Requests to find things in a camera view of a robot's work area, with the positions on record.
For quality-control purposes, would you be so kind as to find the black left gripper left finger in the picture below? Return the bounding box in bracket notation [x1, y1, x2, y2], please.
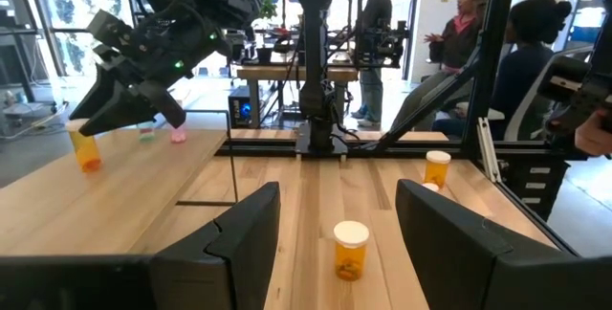
[148, 181, 282, 310]

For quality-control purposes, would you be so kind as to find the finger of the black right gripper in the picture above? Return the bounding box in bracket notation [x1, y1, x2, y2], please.
[69, 67, 160, 138]
[137, 81, 187, 130]

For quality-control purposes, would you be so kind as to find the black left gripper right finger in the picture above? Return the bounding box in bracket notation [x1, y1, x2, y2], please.
[395, 179, 573, 310]

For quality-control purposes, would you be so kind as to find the orange medicine bottle white cap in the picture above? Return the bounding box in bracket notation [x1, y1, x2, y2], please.
[65, 118, 103, 174]

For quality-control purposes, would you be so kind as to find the wide orange medicine bottle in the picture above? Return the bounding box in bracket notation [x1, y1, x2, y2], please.
[333, 219, 371, 282]
[424, 149, 452, 189]

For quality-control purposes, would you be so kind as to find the black computer tower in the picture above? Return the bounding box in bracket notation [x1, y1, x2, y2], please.
[228, 84, 254, 129]

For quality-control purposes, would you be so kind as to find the background wooden workbench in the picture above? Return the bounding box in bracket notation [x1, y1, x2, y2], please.
[236, 51, 360, 129]

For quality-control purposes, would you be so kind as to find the grey office chair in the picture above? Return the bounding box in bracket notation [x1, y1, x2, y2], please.
[504, 46, 595, 143]

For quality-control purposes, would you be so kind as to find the person's hand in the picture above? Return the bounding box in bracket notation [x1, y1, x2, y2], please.
[575, 110, 612, 157]

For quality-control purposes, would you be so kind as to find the person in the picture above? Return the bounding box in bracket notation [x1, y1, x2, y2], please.
[389, 0, 492, 134]
[432, 0, 574, 142]
[351, 0, 394, 128]

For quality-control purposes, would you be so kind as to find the black handheld device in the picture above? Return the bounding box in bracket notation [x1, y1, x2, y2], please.
[537, 0, 612, 135]

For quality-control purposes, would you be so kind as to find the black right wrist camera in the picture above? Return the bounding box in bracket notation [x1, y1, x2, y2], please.
[87, 10, 143, 58]

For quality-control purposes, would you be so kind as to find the silver metal bracket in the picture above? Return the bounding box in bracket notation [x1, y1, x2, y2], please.
[476, 117, 503, 185]

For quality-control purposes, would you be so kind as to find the black camera rig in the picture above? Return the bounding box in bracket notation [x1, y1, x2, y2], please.
[356, 20, 411, 71]

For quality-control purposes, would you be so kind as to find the black aluminium table frame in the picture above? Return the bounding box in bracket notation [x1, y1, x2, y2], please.
[214, 0, 612, 258]

